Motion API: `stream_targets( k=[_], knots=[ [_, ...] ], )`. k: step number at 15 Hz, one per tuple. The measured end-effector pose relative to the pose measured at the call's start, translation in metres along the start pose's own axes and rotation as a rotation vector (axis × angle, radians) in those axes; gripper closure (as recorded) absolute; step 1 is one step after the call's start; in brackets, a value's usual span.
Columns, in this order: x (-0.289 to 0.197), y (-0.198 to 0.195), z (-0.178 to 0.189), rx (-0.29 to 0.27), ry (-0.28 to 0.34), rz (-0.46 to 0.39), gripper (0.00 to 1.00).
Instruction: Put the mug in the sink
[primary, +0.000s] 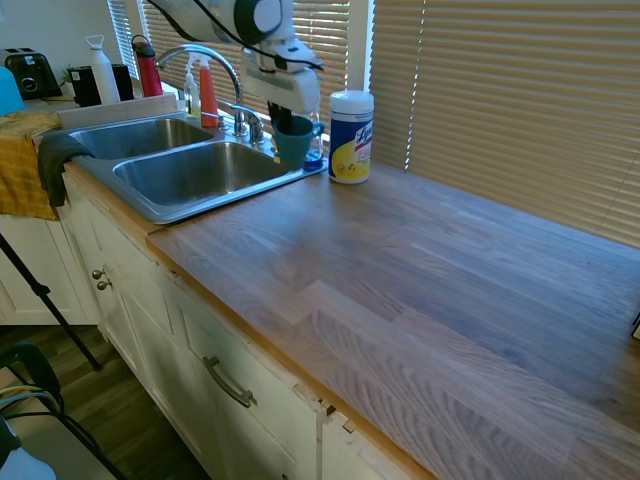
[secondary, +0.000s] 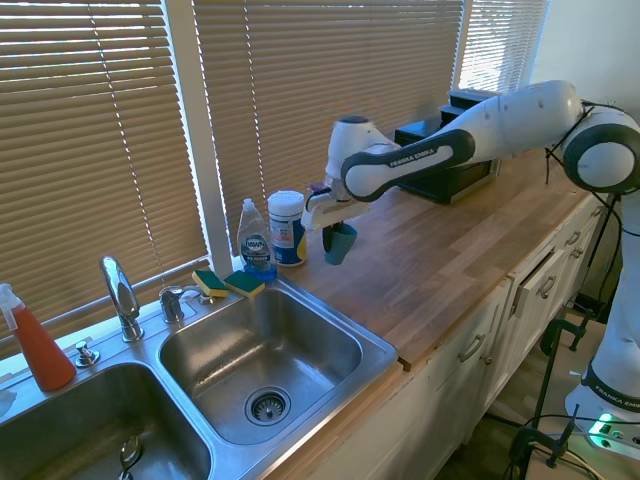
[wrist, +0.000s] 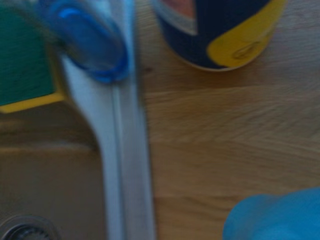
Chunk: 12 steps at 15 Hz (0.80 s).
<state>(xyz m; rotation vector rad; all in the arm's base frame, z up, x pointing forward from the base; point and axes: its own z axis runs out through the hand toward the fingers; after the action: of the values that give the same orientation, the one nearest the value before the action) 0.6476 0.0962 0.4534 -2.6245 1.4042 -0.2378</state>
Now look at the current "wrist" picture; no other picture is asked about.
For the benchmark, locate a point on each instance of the stainless steel sink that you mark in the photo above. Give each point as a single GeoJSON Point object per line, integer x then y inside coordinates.
{"type": "Point", "coordinates": [125, 155]}

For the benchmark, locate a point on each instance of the metal sink drain strainer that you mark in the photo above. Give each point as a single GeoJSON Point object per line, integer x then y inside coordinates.
{"type": "Point", "coordinates": [22, 230]}

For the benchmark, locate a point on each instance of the navy and yellow container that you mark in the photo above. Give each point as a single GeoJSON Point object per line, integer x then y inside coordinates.
{"type": "Point", "coordinates": [215, 32]}

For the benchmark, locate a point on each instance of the green and yellow sponge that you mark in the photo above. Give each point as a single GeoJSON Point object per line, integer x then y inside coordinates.
{"type": "Point", "coordinates": [22, 65]}

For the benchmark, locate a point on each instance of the light blue cloth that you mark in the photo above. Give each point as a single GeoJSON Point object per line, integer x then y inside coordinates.
{"type": "Point", "coordinates": [277, 217]}

